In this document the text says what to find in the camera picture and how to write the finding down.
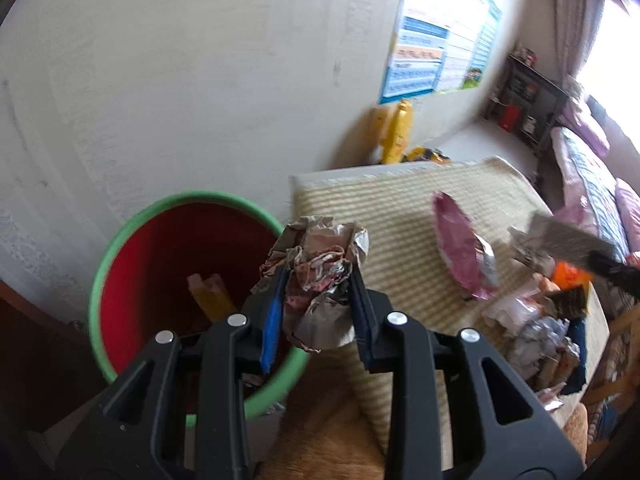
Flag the pink snack packet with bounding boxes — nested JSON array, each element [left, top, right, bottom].
[[431, 190, 499, 301]]

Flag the wall poster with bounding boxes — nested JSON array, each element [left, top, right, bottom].
[[378, 0, 504, 106]]

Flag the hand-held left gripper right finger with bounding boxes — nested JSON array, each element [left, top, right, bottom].
[[347, 266, 586, 480]]

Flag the dark shelf unit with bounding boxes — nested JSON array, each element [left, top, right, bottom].
[[484, 52, 568, 153]]

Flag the yellow plastic toy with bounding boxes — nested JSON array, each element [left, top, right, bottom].
[[381, 99, 415, 165]]

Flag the red bucket with green rim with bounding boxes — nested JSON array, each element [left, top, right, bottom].
[[89, 190, 310, 428]]

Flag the yellow wrapper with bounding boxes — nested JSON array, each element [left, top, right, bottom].
[[187, 272, 237, 322]]

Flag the silver wrapper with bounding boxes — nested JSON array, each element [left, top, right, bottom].
[[509, 210, 618, 271]]

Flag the yellow black toy vehicle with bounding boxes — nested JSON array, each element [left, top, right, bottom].
[[405, 146, 453, 167]]

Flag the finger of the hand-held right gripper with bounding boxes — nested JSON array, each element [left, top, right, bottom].
[[587, 251, 640, 287]]

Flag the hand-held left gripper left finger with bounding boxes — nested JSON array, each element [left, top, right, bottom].
[[82, 266, 292, 480]]

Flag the pile of snack wrappers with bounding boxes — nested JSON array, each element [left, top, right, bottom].
[[481, 260, 593, 413]]

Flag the red box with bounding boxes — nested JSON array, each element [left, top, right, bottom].
[[497, 104, 521, 133]]

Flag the brown wooden furniture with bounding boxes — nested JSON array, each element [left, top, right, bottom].
[[0, 280, 108, 433]]

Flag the patterned curtain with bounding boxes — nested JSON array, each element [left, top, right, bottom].
[[550, 0, 608, 91]]

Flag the pink pillow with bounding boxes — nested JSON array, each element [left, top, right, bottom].
[[557, 95, 612, 158]]

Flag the striped woven mat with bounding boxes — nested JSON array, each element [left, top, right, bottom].
[[289, 156, 611, 466]]

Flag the paper wrapper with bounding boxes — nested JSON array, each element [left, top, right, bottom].
[[250, 215, 372, 355]]

